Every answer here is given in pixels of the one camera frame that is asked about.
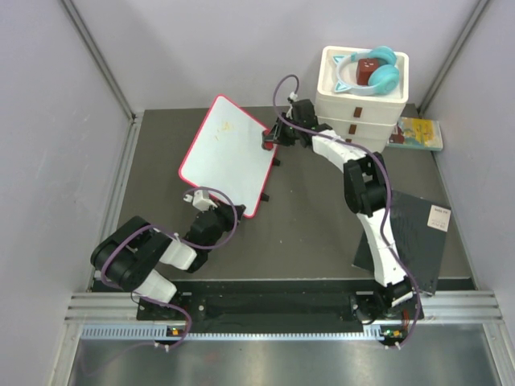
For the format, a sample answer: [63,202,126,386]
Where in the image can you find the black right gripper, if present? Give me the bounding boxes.
[264,114,301,149]

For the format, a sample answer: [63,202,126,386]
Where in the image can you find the red bone-shaped eraser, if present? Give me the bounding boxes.
[262,129,275,151]

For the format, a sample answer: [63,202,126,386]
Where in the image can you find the pink framed whiteboard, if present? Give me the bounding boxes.
[179,94,277,219]

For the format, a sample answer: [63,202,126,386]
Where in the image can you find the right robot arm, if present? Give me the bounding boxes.
[262,93,414,318]

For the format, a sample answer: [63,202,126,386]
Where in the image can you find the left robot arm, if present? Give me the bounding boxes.
[90,202,245,319]

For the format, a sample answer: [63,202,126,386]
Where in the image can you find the white three-drawer storage box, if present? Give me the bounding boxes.
[315,46,409,152]

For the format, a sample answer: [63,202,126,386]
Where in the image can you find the dark red cube toy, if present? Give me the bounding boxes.
[356,58,381,86]

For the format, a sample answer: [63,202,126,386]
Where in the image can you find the teal cat-ear headphones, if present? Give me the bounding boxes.
[333,46,400,97]

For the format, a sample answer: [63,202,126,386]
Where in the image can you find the colourful picture book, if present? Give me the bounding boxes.
[387,117,443,151]

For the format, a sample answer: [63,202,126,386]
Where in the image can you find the dark grey notebook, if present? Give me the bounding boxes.
[352,191,452,298]

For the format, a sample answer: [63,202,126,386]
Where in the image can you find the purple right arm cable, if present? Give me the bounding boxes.
[273,74,423,350]

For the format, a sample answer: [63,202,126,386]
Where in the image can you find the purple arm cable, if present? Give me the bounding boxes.
[273,74,423,350]
[78,187,238,377]

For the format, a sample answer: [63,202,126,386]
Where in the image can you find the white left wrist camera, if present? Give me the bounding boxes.
[183,190,216,211]

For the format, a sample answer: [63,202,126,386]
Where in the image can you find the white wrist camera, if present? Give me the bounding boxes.
[183,190,216,211]
[287,92,299,103]

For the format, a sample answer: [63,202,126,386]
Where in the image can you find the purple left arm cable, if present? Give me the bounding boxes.
[78,187,238,377]

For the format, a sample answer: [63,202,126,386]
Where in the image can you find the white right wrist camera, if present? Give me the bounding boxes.
[287,92,299,103]

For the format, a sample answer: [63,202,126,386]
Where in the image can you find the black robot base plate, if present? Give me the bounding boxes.
[135,292,426,322]

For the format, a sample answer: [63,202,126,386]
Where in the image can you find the grey slotted cable duct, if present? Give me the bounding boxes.
[80,323,406,342]

